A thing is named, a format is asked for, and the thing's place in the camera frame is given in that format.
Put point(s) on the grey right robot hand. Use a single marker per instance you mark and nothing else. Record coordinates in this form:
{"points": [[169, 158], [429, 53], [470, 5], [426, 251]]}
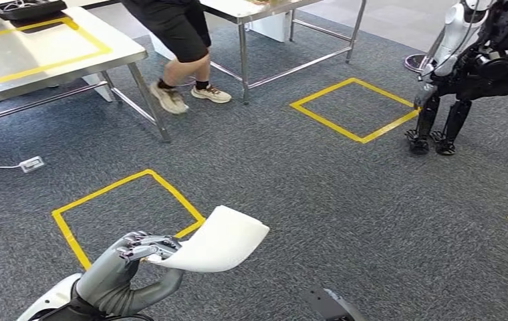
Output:
{"points": [[331, 305]]}

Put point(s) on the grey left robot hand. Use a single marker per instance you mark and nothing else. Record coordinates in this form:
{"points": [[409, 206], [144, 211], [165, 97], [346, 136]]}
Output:
{"points": [[103, 283]]}

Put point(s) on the white curved plastic part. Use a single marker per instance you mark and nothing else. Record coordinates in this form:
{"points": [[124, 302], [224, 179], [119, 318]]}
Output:
{"points": [[218, 241]]}

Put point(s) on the steel workbench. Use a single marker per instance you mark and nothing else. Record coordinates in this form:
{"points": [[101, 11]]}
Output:
{"points": [[116, 44], [236, 6]]}

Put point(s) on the yellow floor tape square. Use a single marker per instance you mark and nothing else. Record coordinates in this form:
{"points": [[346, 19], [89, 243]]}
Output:
{"points": [[325, 123], [101, 191]]}

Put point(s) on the floor outlet box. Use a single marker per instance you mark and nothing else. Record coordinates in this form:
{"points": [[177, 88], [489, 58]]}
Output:
{"points": [[32, 164]]}

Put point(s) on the round metal stand base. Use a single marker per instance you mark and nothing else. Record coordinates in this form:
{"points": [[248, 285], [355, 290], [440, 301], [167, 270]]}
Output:
{"points": [[413, 63]]}

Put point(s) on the person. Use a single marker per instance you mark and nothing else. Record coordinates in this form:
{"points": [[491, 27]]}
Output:
{"points": [[174, 26]]}

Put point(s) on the black white humanoid robot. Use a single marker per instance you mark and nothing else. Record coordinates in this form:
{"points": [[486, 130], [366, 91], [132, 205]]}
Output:
{"points": [[480, 71]]}

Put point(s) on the open black foam case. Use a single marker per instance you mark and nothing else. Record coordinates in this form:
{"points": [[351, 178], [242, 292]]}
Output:
{"points": [[28, 9]]}

